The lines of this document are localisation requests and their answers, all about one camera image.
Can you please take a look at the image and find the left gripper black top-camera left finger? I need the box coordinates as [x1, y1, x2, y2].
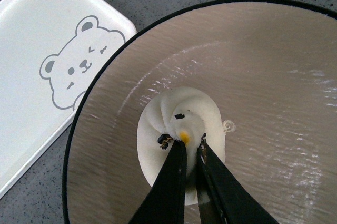
[130, 141, 187, 223]

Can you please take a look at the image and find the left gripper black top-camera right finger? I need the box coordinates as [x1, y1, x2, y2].
[196, 135, 277, 223]

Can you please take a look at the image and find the white steamed bun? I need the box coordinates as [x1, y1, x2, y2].
[137, 87, 235, 206]

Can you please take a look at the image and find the beige plate with black rim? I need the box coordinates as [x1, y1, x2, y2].
[63, 0, 336, 223]

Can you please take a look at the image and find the white bear tray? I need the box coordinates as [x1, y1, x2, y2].
[1, 0, 136, 195]

